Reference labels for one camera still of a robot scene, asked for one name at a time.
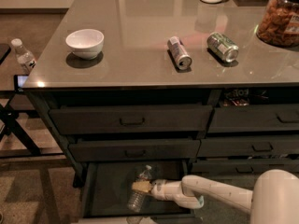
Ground white ceramic bowl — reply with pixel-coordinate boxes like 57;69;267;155
65;29;105;60

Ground small water bottle on side table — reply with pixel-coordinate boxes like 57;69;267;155
11;38;36;75

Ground top right drawer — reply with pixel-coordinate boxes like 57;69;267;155
208;104;299;133

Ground open bottom left drawer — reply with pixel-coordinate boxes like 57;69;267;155
81;161;202;224

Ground middle left drawer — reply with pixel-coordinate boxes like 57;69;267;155
69;139;200;161

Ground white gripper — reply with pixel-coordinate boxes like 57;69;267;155
132;179;168;201

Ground middle right drawer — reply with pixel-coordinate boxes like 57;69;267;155
198;135;299;158

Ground dark side table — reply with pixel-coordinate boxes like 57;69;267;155
0;42;64;159

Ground top left drawer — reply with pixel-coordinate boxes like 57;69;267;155
49;104;213;134

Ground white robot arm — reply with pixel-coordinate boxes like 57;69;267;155
132;169;299;224

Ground dark grey cabinet counter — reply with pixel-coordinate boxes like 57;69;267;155
21;0;299;189

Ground clear jar of snacks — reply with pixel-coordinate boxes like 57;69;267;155
256;0;299;48

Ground green silver soda can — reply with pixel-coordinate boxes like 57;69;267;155
206;32;239;63

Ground clear plastic water bottle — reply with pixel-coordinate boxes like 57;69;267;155
127;165;151;213

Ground slim silver drink can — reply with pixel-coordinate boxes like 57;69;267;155
167;36;192;70

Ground snack packets in drawer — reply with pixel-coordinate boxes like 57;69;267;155
222;88;269;106

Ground bottom right drawer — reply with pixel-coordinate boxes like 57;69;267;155
190;159;299;175

